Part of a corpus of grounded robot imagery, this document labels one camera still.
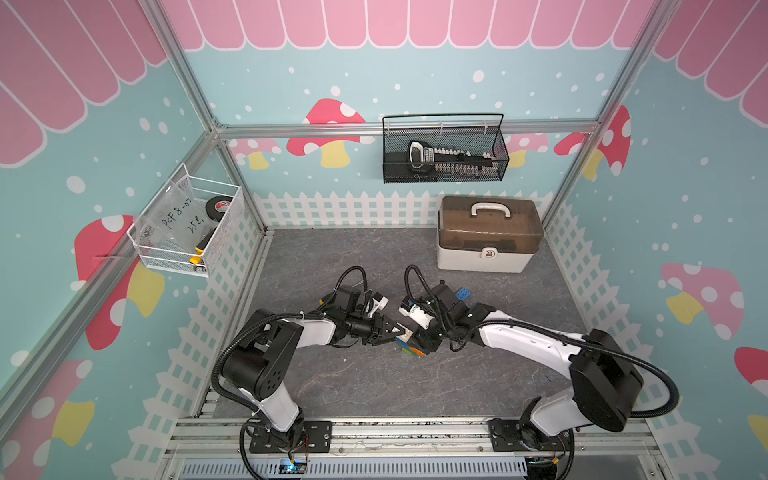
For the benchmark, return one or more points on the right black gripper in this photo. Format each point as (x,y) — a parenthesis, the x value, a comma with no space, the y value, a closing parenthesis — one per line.
(423,342)

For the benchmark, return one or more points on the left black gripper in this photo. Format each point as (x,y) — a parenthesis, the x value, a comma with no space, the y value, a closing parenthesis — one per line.
(378,331)

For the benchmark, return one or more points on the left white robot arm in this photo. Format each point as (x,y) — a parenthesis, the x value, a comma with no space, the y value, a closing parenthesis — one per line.
(251,370)

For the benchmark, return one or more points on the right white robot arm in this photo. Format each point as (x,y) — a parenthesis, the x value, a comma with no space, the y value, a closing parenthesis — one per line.
(604,387)

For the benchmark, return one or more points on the white toolbox brown lid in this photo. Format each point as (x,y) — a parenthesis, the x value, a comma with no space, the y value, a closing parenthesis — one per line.
(492,235)

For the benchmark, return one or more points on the socket wrench set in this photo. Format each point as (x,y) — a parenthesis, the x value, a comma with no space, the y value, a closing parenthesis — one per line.
(426,159)

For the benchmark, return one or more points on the yellow black utility knife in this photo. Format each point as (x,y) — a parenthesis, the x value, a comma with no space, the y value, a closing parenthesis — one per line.
(197,258)

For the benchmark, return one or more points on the black tape roll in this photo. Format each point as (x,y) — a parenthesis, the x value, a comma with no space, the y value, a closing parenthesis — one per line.
(217,206)

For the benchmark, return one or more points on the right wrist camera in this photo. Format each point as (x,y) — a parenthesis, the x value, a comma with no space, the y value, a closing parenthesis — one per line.
(447,300)

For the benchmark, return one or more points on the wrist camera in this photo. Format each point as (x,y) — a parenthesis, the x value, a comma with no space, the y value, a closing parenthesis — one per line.
(353,300)
(447,300)

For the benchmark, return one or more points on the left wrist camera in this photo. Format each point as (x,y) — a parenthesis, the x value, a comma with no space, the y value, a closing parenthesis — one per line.
(353,300)

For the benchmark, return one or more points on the black wire mesh basket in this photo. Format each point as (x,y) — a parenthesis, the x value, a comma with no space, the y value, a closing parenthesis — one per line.
(474,132)

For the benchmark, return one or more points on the clear plastic wall bin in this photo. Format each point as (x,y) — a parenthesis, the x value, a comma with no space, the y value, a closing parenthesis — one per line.
(169,228)

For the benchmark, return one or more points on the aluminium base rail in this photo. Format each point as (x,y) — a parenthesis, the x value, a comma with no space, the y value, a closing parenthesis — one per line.
(410,448)

